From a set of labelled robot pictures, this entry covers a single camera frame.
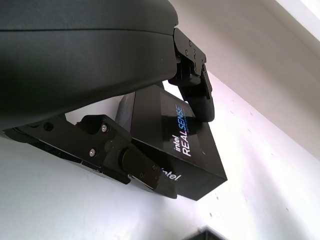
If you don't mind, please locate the black camera box base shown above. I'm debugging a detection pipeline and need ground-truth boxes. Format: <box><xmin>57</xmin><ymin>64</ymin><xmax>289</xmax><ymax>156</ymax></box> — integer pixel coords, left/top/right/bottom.
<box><xmin>186</xmin><ymin>224</ymin><xmax>231</xmax><ymax>240</ymax></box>

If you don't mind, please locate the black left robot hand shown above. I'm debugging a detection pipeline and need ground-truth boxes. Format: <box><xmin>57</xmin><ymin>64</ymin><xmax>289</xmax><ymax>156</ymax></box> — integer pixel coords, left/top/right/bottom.
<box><xmin>0</xmin><ymin>0</ymin><xmax>216</xmax><ymax>200</ymax></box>

